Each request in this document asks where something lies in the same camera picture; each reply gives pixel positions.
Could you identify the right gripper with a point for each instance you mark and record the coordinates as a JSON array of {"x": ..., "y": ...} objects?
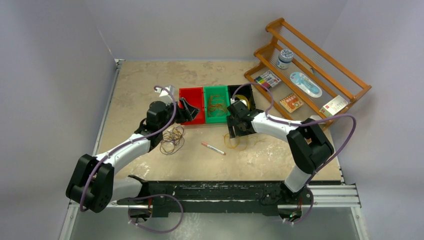
[{"x": 232, "y": 122}]

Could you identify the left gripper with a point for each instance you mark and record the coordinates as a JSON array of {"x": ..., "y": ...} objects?
[{"x": 185, "y": 115}]

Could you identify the red plastic bin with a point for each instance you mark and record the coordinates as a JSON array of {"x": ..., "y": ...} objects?
[{"x": 195, "y": 97}]

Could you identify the green plastic bin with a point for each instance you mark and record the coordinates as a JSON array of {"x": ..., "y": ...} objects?
[{"x": 216, "y": 101}]

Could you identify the black plastic bin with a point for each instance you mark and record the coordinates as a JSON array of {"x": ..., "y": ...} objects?
[{"x": 245, "y": 95}]

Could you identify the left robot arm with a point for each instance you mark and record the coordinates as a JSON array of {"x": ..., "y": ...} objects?
[{"x": 93, "y": 183}]

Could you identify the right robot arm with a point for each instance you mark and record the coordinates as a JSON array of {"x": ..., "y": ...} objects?
[{"x": 309, "y": 146}]

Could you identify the orange white marker pen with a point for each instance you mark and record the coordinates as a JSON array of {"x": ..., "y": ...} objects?
[{"x": 213, "y": 148}]

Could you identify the marker pen pack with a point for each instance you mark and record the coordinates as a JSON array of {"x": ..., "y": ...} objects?
[{"x": 268, "y": 79}]

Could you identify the orange spiral notebook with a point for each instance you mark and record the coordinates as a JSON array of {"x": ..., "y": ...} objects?
[{"x": 291, "y": 102}]

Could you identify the white stapler on shelf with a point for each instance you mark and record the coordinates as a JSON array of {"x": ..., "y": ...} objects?
[{"x": 317, "y": 118}]

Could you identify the wooden shelf rack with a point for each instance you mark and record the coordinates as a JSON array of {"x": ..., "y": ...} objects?
[{"x": 331, "y": 76}]

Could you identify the blue blister pack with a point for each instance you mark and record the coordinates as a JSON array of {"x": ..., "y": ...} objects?
[{"x": 305, "y": 84}]

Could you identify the white round jar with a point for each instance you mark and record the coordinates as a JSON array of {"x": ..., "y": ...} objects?
[{"x": 284, "y": 59}]

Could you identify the white red box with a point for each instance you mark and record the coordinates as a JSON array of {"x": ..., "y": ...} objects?
[{"x": 334, "y": 106}]

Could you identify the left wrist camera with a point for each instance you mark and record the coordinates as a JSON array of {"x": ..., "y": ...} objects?
[{"x": 164, "y": 91}]

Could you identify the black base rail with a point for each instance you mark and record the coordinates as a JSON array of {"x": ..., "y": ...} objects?
[{"x": 268, "y": 198}]

